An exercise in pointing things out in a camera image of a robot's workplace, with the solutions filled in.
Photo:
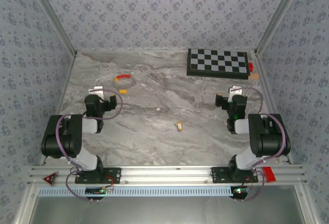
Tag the yellow plastic key tag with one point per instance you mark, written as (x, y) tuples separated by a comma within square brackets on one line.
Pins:
[(123, 91)]

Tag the red key tag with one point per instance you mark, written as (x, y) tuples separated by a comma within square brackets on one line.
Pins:
[(123, 76)]

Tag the small tan wooden block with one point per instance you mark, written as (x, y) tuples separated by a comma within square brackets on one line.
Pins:
[(179, 127)]

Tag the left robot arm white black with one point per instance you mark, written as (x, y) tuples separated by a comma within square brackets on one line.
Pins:
[(61, 136)]

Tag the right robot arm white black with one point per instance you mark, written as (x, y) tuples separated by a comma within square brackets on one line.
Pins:
[(270, 136)]

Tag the small red block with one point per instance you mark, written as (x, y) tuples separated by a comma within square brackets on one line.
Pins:
[(250, 67)]

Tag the black grey chessboard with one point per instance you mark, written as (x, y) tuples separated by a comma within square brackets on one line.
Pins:
[(218, 60)]

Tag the red rectangular block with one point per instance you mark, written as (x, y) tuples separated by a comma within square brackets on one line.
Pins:
[(268, 174)]

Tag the small circuit board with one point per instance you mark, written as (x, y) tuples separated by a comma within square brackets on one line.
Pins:
[(99, 190), (240, 191)]

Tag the red triangle sign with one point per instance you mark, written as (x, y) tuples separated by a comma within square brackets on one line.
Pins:
[(50, 179)]

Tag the grey metal panel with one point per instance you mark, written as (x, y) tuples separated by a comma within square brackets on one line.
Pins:
[(164, 211)]

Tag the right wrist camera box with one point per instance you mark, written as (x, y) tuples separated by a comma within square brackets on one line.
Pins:
[(234, 91)]

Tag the aluminium table side rail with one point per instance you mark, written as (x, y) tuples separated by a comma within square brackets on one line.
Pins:
[(270, 93), (62, 93)]

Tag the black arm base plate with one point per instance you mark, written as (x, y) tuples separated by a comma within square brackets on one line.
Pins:
[(218, 175), (114, 176)]

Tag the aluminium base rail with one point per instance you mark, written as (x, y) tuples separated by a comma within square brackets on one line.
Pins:
[(164, 175)]

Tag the aluminium frame post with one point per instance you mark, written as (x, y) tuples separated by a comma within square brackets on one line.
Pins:
[(53, 16), (278, 16)]

